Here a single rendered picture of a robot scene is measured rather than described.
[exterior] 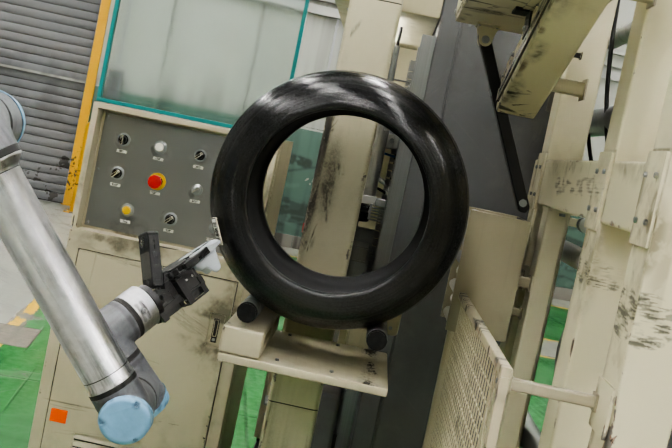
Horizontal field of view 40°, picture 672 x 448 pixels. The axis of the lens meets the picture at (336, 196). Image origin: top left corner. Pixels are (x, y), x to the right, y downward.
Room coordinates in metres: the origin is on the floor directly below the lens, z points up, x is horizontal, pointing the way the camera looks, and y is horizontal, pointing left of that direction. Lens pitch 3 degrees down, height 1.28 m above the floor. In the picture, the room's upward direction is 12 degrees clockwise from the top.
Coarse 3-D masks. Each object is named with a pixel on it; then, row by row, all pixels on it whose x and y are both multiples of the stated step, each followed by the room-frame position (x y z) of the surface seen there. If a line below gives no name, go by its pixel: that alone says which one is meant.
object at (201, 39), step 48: (144, 0) 2.71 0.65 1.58; (192, 0) 2.70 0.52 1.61; (240, 0) 2.70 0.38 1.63; (288, 0) 2.69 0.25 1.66; (144, 48) 2.71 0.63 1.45; (192, 48) 2.70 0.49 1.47; (240, 48) 2.70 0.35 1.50; (288, 48) 2.69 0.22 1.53; (144, 96) 2.71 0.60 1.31; (192, 96) 2.70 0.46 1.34; (240, 96) 2.69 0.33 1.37
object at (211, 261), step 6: (210, 240) 1.94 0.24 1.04; (216, 240) 1.95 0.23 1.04; (204, 246) 1.91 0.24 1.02; (210, 246) 1.91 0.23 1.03; (216, 246) 1.93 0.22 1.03; (210, 252) 1.91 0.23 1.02; (204, 258) 1.90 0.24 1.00; (210, 258) 1.91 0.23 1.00; (216, 258) 1.92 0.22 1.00; (198, 264) 1.89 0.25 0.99; (204, 264) 1.90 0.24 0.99; (210, 264) 1.91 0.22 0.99; (216, 264) 1.92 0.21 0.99; (198, 270) 1.89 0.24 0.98; (216, 270) 1.92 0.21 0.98
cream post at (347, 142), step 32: (352, 0) 2.32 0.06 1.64; (384, 0) 2.32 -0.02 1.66; (352, 32) 2.32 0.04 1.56; (384, 32) 2.32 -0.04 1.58; (352, 64) 2.32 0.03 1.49; (384, 64) 2.32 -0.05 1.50; (352, 128) 2.32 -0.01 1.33; (320, 160) 2.32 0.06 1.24; (352, 160) 2.32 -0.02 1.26; (320, 192) 2.32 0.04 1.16; (352, 192) 2.32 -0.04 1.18; (320, 224) 2.32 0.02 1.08; (352, 224) 2.32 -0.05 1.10; (320, 256) 2.32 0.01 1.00; (288, 320) 2.32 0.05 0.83; (288, 384) 2.32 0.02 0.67; (320, 384) 2.32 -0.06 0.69; (288, 416) 2.32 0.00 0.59
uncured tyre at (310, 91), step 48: (288, 96) 1.95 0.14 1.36; (336, 96) 1.94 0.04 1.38; (384, 96) 1.94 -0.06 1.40; (240, 144) 1.95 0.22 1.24; (432, 144) 1.94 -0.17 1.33; (240, 192) 1.95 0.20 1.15; (432, 192) 1.93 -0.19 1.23; (240, 240) 1.95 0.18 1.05; (432, 240) 1.93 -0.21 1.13; (288, 288) 1.94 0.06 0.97; (336, 288) 2.20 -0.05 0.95; (384, 288) 1.93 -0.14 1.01; (432, 288) 1.97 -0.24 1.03
